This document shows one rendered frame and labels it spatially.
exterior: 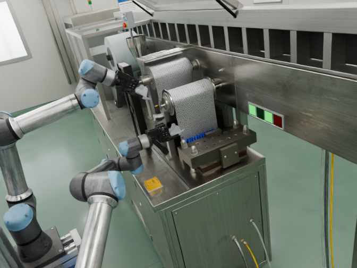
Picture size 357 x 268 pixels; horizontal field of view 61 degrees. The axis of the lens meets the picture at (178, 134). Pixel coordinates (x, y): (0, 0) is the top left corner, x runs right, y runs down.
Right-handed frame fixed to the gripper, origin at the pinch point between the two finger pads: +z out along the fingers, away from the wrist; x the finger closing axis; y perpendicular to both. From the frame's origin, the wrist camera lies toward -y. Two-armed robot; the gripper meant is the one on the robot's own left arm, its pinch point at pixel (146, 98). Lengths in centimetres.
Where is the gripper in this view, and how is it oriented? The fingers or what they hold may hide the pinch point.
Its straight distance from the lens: 156.2
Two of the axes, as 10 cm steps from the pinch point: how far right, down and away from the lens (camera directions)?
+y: 4.4, -8.8, -1.6
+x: -4.1, -3.5, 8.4
